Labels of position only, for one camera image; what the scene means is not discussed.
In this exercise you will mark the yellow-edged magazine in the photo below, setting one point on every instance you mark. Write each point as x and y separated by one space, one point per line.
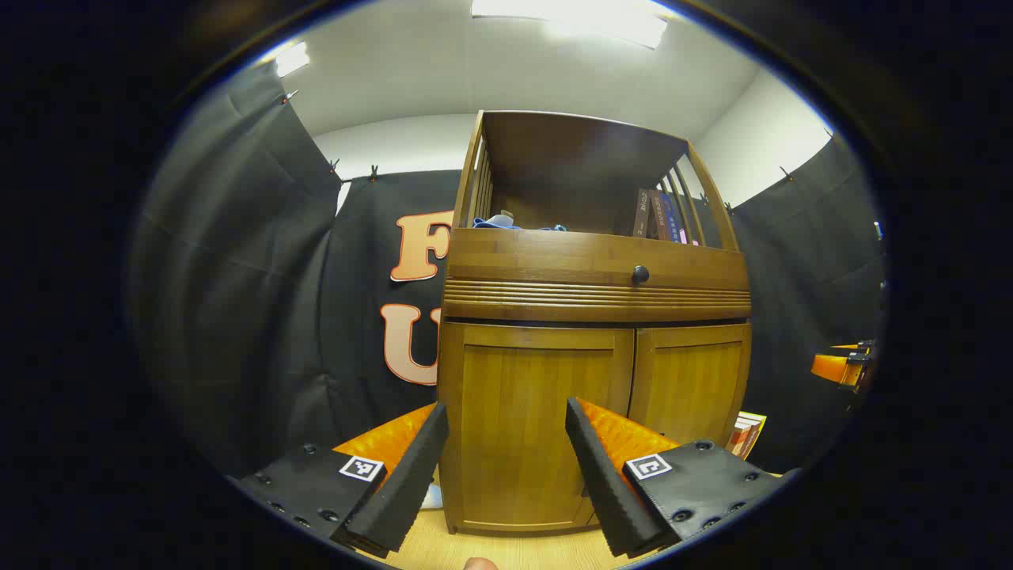
748 434

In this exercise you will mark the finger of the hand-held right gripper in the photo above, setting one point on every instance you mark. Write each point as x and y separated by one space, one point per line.
851 347
835 370

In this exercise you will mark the small ceiling light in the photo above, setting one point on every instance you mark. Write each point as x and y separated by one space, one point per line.
291 59

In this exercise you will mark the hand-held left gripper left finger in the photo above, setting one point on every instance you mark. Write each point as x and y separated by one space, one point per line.
411 483

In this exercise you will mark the round black cabinet knob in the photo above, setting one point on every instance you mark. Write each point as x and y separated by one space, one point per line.
640 275

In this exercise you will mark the blue cloth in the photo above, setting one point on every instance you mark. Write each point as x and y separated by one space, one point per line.
495 223

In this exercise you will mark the large ceiling light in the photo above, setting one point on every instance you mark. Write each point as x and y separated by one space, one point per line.
570 16

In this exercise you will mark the wooden double-door shoe cabinet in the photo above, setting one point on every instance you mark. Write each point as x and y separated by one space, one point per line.
554 261

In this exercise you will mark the brown book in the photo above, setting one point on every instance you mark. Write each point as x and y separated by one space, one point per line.
657 215

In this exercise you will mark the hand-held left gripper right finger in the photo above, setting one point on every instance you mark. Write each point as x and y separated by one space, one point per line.
601 483

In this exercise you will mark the white plush toy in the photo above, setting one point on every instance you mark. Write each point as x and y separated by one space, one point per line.
432 497

